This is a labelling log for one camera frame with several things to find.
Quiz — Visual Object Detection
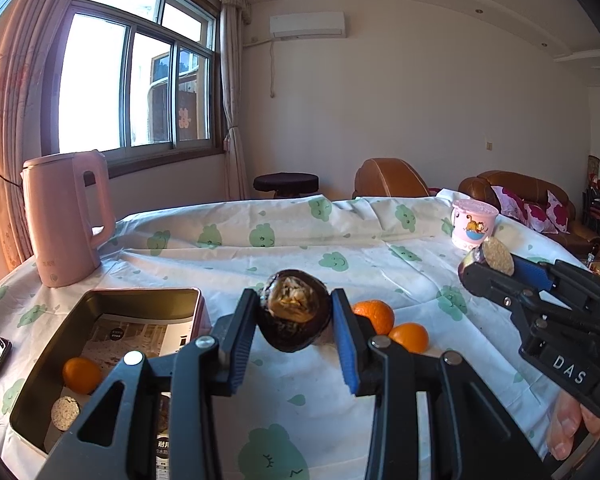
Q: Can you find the round cracker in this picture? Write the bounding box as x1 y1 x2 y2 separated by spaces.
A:
51 396 83 433

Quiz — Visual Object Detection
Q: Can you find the brown-framed sliding window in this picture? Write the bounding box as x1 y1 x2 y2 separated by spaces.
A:
42 0 222 167

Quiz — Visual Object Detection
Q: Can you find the brown leather armchair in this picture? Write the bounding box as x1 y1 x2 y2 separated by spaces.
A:
352 158 431 200

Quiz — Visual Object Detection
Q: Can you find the person's right hand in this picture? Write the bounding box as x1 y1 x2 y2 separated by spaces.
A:
547 390 600 462

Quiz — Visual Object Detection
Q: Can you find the pink rectangular tin box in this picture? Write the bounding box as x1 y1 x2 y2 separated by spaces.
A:
9 288 212 453

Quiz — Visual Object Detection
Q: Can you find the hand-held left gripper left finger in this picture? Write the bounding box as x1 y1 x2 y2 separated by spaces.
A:
42 287 261 480

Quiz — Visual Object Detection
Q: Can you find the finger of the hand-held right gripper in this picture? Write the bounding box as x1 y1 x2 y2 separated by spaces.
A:
461 261 542 322
511 254 594 302

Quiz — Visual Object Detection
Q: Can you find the smooth orange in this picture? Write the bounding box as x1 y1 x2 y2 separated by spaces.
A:
389 322 430 354
62 357 103 395

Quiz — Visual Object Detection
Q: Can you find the white wall air conditioner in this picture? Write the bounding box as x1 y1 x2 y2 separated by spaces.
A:
269 12 347 40

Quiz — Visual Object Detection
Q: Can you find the printed paper leaflet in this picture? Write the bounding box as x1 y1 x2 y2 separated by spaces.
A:
82 314 199 362

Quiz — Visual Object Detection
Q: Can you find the beige narrow curtain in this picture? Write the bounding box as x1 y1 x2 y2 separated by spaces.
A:
219 2 251 201

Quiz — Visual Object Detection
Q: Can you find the white green-print tablecloth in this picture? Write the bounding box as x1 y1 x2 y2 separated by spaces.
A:
0 189 596 480

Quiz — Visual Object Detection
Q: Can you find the bumpy mandarin orange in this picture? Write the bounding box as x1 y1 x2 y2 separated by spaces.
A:
352 299 396 335

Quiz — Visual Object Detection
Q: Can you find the dark round stool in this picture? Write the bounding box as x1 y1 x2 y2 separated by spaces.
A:
253 172 319 200

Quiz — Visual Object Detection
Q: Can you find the halved passion fruit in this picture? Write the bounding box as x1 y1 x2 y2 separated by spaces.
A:
256 269 332 353
457 236 516 281

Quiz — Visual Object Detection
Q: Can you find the floral pink pillow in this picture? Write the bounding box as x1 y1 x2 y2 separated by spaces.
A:
490 185 531 218
525 192 571 233

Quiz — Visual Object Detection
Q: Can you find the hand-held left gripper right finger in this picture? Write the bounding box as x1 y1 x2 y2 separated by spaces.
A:
330 287 553 480

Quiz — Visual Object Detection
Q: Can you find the pink cartoon-print cup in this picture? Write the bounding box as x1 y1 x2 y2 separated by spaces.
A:
451 199 499 252

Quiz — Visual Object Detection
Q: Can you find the brown leather sofa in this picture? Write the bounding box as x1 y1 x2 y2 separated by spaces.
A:
458 170 600 256

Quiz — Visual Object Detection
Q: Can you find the pink electric kettle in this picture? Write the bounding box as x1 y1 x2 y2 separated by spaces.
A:
21 150 117 288

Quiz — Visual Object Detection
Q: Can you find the pink patterned curtain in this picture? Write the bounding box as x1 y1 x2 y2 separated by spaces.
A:
0 0 92 271

